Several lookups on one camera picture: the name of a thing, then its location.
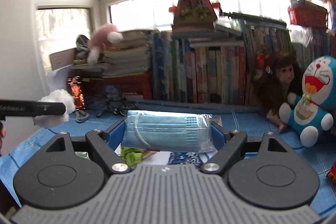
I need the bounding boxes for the grey carabiner clip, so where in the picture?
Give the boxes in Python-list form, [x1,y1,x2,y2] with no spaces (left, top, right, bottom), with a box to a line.
[76,110,90,123]

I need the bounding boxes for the miniature bicycle model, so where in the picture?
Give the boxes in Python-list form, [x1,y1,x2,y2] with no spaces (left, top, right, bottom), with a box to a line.
[96,85,144,117]

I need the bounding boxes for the green scrunchie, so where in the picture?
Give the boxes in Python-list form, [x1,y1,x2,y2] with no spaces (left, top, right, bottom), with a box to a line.
[121,147,147,166]

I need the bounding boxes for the blue face mask pack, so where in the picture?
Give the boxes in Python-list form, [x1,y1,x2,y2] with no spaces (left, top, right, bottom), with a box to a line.
[121,110,216,153]

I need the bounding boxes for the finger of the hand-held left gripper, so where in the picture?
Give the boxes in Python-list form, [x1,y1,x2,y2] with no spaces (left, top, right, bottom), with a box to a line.
[37,101,67,116]

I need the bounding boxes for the navy floral pouch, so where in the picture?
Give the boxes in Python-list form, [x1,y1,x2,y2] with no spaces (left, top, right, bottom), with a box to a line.
[168,152,208,167]

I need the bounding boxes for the beige cardboard box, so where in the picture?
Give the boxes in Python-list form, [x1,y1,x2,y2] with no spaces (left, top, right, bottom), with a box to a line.
[49,48,76,71]

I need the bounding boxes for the grey figurine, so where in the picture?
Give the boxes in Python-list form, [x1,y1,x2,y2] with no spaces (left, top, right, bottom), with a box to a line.
[75,35,91,62]

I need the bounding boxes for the row of upright books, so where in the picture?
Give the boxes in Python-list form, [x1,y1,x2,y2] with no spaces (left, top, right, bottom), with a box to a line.
[152,17,336,107]

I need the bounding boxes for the red plastic crate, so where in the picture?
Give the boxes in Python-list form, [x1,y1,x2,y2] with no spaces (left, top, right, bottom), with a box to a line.
[83,74,153,100]

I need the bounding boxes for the triangular house model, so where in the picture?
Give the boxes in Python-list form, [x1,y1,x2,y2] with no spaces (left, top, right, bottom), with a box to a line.
[172,0,219,33]

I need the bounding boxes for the blue printed box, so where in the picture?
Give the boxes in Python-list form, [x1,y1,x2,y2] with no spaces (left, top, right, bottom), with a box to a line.
[325,0,336,33]

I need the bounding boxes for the blue patterned tablecloth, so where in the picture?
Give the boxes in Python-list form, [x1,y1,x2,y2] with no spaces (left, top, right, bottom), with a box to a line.
[0,101,336,215]

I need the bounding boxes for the brown-haired doll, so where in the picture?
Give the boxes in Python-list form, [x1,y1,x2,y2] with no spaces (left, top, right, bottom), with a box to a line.
[252,53,303,133]

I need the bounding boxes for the white paper sheets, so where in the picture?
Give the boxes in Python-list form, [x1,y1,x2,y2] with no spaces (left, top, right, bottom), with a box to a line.
[47,68,73,91]

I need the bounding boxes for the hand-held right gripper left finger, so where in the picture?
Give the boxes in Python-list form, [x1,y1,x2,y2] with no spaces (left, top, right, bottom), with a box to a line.
[43,119,132,174]

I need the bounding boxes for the blue cat plush with bell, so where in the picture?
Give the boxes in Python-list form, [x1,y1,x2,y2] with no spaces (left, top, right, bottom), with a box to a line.
[279,55,336,148]

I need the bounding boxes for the pink and white plush toy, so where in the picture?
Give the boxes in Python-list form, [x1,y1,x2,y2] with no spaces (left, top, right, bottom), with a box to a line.
[87,24,123,65]

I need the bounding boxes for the small red basket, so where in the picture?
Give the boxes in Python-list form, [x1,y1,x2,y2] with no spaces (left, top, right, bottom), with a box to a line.
[288,0,328,30]

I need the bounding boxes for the white fluffy plush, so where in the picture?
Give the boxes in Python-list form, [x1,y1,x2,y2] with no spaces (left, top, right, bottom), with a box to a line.
[34,89,75,127]

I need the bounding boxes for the stack of flat books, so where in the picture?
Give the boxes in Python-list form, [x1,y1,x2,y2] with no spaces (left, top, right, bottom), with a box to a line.
[72,31,152,79]

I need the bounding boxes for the clear plastic bag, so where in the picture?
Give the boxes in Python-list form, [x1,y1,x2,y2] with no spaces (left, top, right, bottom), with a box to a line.
[290,28,313,46]

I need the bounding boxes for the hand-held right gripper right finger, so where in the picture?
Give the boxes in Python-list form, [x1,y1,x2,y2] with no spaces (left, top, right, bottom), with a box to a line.
[201,121,293,174]

